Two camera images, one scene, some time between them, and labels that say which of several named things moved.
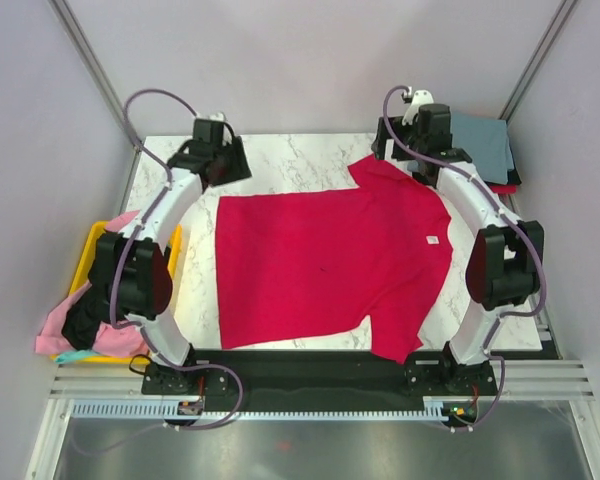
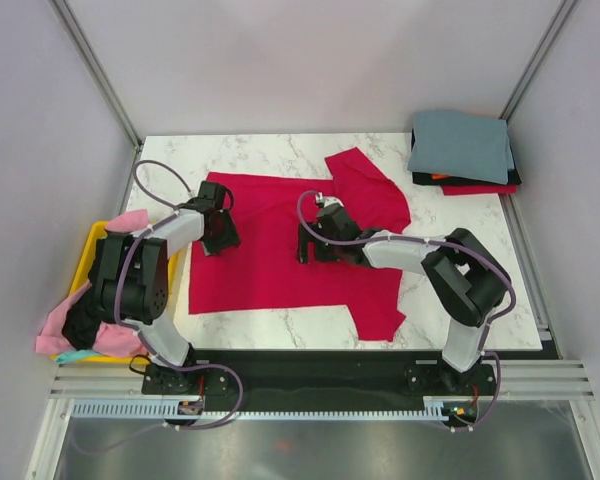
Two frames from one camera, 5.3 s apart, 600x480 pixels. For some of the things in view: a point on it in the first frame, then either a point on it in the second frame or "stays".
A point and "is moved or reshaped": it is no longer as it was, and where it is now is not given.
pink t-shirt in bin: (125, 340) stays
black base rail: (316, 373) stays
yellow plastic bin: (81, 279) stays
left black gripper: (239, 170) → (230, 238)
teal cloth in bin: (74, 355) stays
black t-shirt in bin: (83, 317) stays
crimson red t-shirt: (294, 264) is moved or reshaped
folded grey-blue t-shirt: (487, 142) stays
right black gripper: (380, 142) → (303, 249)
